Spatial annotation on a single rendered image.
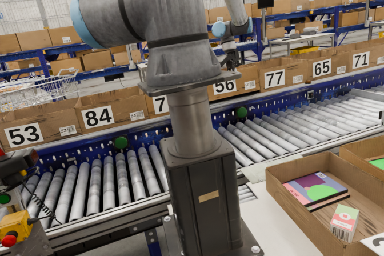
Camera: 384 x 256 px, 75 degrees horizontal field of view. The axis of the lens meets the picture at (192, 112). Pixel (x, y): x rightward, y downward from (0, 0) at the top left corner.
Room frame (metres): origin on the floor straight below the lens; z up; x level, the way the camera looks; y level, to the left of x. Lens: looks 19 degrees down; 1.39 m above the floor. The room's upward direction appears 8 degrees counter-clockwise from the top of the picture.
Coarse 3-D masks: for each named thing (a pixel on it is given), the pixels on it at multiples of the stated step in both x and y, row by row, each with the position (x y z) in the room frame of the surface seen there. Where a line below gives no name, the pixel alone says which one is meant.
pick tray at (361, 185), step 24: (288, 168) 0.84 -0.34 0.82; (312, 168) 0.85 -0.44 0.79; (336, 168) 0.83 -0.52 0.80; (288, 192) 0.67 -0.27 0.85; (360, 192) 0.72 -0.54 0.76; (312, 216) 0.56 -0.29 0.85; (360, 216) 0.62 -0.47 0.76; (312, 240) 0.55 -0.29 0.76; (336, 240) 0.47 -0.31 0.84; (360, 240) 0.46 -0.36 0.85
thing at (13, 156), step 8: (16, 152) 0.74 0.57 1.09; (24, 152) 0.73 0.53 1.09; (32, 152) 0.73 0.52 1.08; (0, 160) 0.70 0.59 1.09; (8, 160) 0.69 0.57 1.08; (16, 160) 0.69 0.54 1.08; (24, 160) 0.70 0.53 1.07; (32, 160) 0.71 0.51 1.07; (0, 168) 0.68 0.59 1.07; (8, 168) 0.69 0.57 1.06; (16, 168) 0.69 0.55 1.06; (24, 168) 0.70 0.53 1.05; (0, 176) 0.68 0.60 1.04; (8, 176) 0.70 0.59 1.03; (16, 176) 0.70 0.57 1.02; (24, 176) 0.72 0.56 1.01; (16, 184) 0.70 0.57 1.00
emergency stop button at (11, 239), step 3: (6, 237) 0.63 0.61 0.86; (9, 237) 0.63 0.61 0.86; (12, 237) 0.64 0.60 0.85; (15, 237) 0.64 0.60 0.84; (3, 240) 0.63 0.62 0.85; (6, 240) 0.63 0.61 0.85; (9, 240) 0.63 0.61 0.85; (12, 240) 0.63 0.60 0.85; (15, 240) 0.64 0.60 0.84; (3, 243) 0.62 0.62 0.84; (6, 243) 0.63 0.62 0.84; (9, 243) 0.63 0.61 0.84; (12, 243) 0.63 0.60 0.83; (6, 246) 0.63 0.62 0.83; (9, 246) 0.63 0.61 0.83
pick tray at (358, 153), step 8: (352, 144) 0.90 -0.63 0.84; (360, 144) 0.91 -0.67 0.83; (368, 144) 0.92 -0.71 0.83; (376, 144) 0.92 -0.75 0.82; (344, 152) 0.87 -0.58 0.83; (352, 152) 0.90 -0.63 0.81; (360, 152) 0.91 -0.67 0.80; (368, 152) 0.92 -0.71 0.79; (376, 152) 0.92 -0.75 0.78; (352, 160) 0.83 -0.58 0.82; (360, 160) 0.79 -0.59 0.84; (368, 160) 0.90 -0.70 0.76; (360, 168) 0.79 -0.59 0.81; (368, 168) 0.76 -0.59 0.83; (376, 168) 0.73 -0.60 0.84; (376, 176) 0.72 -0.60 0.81
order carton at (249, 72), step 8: (240, 72) 1.65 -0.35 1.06; (248, 72) 1.66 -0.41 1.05; (256, 72) 1.68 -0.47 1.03; (240, 80) 1.64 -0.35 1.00; (248, 80) 1.66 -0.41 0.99; (256, 80) 1.67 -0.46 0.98; (208, 88) 1.58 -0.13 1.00; (240, 88) 1.63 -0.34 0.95; (256, 88) 1.66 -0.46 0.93; (208, 96) 1.57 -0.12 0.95; (216, 96) 1.58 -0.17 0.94; (224, 96) 1.60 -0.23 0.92
